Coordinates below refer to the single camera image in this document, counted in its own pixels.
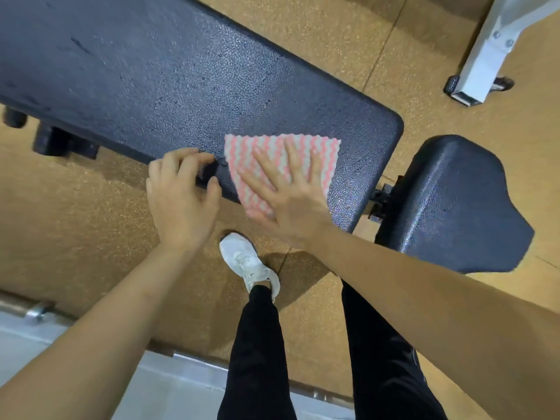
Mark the person's right hand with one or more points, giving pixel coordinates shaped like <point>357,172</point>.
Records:
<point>297,209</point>

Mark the person's left hand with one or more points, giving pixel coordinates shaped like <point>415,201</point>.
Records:
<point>183,209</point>

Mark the pink white striped cloth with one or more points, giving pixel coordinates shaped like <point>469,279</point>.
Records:
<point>236,153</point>

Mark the adjustable black weight bench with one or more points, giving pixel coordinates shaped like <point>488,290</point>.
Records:
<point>175,83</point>

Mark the person's left forearm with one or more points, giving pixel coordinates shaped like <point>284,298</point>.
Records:
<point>96,345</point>

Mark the person's right forearm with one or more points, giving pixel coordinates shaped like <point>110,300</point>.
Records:
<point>459,319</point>

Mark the white left shoe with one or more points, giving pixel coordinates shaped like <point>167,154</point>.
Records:
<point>245,258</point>

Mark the black trousers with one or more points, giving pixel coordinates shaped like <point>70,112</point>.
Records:
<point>258,358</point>

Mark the long steel barbell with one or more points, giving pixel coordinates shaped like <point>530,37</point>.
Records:
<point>37,311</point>

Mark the flat black bench white frame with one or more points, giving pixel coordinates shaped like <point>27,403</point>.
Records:
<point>490,61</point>

